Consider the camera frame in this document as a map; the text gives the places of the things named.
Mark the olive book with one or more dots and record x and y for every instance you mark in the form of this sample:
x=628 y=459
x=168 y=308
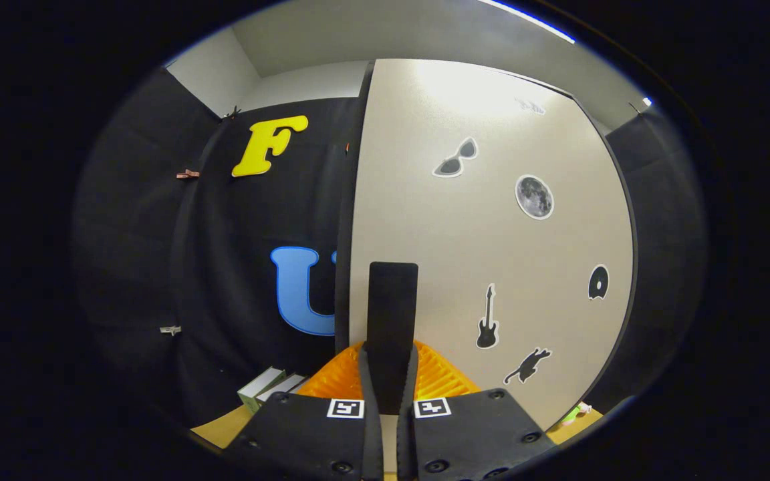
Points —
x=281 y=387

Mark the black backdrop cloth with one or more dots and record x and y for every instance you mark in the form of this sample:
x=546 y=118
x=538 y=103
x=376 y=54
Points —
x=224 y=267

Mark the black binder clip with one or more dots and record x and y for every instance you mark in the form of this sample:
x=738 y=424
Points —
x=635 y=106
x=231 y=113

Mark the beige cabinet door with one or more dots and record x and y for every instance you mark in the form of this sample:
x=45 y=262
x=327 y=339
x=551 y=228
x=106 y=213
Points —
x=438 y=267

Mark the white clothespin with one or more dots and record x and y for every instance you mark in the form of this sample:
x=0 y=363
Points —
x=171 y=330

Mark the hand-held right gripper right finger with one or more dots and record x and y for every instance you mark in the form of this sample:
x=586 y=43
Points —
x=478 y=434

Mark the green book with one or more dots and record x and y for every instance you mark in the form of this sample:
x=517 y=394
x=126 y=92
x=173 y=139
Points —
x=259 y=389

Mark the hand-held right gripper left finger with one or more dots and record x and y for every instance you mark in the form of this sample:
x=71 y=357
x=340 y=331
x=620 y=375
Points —
x=305 y=434

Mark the brown book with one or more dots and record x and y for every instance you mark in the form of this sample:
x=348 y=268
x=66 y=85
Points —
x=298 y=382

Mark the orange clothespin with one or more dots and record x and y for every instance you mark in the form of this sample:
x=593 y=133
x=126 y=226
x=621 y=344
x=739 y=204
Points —
x=188 y=174

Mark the grey cabinet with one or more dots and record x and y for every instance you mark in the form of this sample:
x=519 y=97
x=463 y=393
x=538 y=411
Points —
x=348 y=200

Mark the white and green toy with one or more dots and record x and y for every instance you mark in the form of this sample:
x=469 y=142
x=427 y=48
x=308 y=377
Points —
x=577 y=413

